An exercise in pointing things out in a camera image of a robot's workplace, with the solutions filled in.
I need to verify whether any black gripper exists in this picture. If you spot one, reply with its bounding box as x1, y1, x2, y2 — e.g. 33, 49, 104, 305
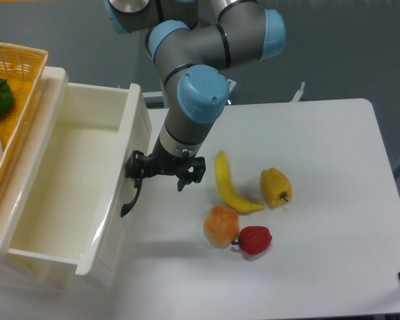
125, 149, 206, 192

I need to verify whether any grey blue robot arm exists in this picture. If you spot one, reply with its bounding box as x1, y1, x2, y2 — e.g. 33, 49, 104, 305
105, 1, 286, 189

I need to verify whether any white drawer cabinet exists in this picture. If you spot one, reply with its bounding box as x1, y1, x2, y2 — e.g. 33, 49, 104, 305
0, 67, 71, 291

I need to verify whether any yellow banana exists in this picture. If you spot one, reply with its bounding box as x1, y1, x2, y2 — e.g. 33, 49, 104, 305
215, 150, 264, 214

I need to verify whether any orange bread roll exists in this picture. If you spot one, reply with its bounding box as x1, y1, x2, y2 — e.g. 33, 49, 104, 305
203, 206, 240, 248

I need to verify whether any red bell pepper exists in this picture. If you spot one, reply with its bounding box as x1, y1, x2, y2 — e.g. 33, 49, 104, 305
231, 226, 273, 255

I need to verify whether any yellow bell pepper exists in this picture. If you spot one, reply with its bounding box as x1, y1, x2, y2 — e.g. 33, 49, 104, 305
260, 167, 293, 207

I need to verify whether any yellow woven basket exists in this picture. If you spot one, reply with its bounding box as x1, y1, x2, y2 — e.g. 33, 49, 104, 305
0, 43, 49, 187

